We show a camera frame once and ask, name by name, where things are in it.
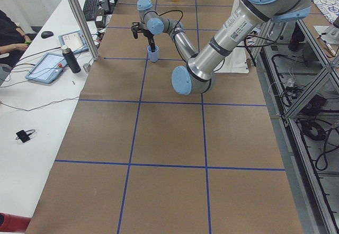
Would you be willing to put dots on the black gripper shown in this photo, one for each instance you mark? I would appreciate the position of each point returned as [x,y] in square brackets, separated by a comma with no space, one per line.
[148,34]

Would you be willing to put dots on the blue cup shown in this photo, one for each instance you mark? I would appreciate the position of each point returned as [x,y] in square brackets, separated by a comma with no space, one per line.
[153,55]

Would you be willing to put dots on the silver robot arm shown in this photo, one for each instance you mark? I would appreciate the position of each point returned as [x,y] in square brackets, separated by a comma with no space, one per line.
[197,76]

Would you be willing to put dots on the black box on desk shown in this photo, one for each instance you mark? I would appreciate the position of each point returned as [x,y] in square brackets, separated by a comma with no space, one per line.
[100,19]

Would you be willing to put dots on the black keyboard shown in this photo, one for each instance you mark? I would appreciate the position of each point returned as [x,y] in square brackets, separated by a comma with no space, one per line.
[89,9]

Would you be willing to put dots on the far teach pendant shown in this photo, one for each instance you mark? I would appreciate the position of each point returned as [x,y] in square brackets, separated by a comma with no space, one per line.
[75,41]

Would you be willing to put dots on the teach pendant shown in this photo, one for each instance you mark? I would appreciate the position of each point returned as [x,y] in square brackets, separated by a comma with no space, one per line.
[75,41]
[48,69]

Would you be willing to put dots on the black water bottle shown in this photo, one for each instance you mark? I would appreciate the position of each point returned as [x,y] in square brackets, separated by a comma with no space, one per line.
[70,59]

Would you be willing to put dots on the black computer mouse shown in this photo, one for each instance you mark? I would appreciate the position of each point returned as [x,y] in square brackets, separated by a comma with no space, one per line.
[46,34]

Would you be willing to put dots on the near teach pendant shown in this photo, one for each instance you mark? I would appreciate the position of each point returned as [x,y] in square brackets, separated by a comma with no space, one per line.
[48,69]

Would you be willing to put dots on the seated person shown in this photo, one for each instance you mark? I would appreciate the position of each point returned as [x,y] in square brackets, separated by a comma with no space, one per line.
[13,40]

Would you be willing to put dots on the small black phone device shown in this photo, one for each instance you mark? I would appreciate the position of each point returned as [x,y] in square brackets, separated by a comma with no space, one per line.
[24,136]

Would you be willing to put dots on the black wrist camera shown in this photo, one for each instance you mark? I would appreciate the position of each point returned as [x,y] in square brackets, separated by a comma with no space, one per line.
[136,29]

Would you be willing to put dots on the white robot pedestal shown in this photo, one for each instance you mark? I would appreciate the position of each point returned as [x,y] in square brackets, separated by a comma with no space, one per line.
[236,61]

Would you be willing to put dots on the aluminium frame post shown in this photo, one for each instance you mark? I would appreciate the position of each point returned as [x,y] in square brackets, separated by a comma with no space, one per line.
[80,18]

